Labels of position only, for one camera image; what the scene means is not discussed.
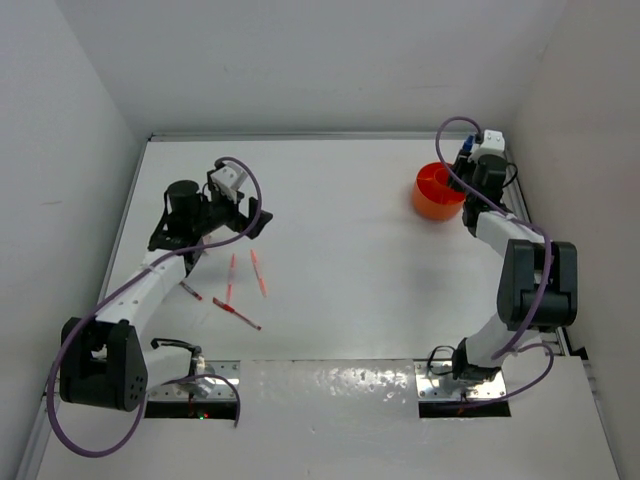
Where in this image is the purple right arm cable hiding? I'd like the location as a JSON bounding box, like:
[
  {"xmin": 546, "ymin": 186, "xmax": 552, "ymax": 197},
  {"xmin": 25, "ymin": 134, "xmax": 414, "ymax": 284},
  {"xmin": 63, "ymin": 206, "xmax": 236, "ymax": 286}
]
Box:
[{"xmin": 435, "ymin": 116, "xmax": 556, "ymax": 404}]

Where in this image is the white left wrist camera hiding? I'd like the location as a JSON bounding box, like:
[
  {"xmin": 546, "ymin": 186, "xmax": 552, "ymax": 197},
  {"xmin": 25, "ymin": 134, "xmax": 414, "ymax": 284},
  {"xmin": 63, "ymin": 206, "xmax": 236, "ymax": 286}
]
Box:
[{"xmin": 207, "ymin": 166, "xmax": 248, "ymax": 204}]

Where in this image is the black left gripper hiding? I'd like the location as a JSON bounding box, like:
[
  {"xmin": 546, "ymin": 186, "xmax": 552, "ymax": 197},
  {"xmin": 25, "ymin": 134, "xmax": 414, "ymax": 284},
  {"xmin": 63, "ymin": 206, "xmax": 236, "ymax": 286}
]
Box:
[{"xmin": 191, "ymin": 184, "xmax": 270, "ymax": 237}]

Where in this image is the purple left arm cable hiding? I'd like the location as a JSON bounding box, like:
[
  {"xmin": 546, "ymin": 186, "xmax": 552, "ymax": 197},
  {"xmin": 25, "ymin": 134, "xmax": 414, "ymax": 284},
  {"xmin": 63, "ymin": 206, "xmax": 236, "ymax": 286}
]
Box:
[{"xmin": 45, "ymin": 156, "xmax": 264, "ymax": 459}]

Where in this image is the white glue bottle blue cap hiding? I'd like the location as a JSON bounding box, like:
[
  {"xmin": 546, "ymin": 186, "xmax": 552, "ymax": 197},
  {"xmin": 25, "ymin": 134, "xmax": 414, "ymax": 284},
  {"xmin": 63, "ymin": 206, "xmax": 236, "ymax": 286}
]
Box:
[{"xmin": 462, "ymin": 135, "xmax": 475, "ymax": 153}]

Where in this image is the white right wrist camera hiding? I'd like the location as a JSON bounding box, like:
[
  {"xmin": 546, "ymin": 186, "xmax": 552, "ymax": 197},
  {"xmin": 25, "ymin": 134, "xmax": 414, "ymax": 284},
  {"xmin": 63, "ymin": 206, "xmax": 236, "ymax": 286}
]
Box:
[{"xmin": 474, "ymin": 129, "xmax": 506, "ymax": 160}]

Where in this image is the red gel pen long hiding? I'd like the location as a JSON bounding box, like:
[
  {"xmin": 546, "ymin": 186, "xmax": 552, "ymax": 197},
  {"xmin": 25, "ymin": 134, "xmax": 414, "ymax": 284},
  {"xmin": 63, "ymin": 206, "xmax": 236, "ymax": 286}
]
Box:
[{"xmin": 212, "ymin": 297, "xmax": 262, "ymax": 331}]

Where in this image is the orange highlighter pen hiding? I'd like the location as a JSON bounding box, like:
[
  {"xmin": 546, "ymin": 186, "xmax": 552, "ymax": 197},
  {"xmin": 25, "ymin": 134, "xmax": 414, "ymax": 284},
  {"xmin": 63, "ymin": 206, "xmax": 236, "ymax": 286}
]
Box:
[
  {"xmin": 225, "ymin": 253, "xmax": 236, "ymax": 304},
  {"xmin": 250, "ymin": 249, "xmax": 268, "ymax": 298}
]

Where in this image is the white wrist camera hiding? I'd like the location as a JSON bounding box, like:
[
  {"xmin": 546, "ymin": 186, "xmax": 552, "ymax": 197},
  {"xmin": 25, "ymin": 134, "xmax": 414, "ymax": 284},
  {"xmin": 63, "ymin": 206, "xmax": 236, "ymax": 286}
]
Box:
[
  {"xmin": 474, "ymin": 129, "xmax": 506, "ymax": 160},
  {"xmin": 207, "ymin": 166, "xmax": 248, "ymax": 204}
]

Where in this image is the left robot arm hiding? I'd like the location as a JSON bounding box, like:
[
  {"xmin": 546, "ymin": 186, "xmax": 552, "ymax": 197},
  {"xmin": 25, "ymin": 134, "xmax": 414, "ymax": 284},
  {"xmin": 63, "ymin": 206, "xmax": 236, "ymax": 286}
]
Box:
[{"xmin": 59, "ymin": 170, "xmax": 273, "ymax": 412}]

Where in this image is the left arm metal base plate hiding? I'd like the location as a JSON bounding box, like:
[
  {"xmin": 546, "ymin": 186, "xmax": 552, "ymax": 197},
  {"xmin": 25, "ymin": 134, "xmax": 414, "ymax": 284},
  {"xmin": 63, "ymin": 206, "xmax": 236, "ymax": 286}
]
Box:
[{"xmin": 149, "ymin": 360, "xmax": 240, "ymax": 403}]

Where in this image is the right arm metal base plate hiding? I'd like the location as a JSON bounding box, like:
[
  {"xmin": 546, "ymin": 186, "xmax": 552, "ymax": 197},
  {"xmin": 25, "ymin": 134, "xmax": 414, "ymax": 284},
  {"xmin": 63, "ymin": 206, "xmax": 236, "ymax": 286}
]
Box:
[{"xmin": 414, "ymin": 359, "xmax": 507, "ymax": 402}]

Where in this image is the orange round compartment container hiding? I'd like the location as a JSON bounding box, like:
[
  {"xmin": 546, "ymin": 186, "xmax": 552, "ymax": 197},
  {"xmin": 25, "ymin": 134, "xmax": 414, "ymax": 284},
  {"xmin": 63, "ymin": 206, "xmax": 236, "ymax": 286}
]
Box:
[{"xmin": 411, "ymin": 163, "xmax": 465, "ymax": 221}]

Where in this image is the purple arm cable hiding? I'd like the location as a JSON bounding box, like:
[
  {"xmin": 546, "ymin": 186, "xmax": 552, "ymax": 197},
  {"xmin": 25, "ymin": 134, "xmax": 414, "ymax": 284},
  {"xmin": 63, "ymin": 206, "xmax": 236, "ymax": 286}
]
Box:
[
  {"xmin": 435, "ymin": 116, "xmax": 556, "ymax": 404},
  {"xmin": 45, "ymin": 156, "xmax": 264, "ymax": 459}
]

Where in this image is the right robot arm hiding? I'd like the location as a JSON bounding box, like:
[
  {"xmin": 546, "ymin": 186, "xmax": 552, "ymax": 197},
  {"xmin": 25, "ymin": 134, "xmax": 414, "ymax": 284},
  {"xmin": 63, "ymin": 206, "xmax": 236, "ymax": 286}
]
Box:
[{"xmin": 447, "ymin": 152, "xmax": 578, "ymax": 382}]

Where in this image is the red capped gel pen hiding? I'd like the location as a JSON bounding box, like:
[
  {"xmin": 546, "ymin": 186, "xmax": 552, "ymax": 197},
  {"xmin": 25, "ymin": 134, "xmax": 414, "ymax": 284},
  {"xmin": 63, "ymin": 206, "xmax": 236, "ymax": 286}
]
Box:
[{"xmin": 180, "ymin": 281, "xmax": 203, "ymax": 301}]

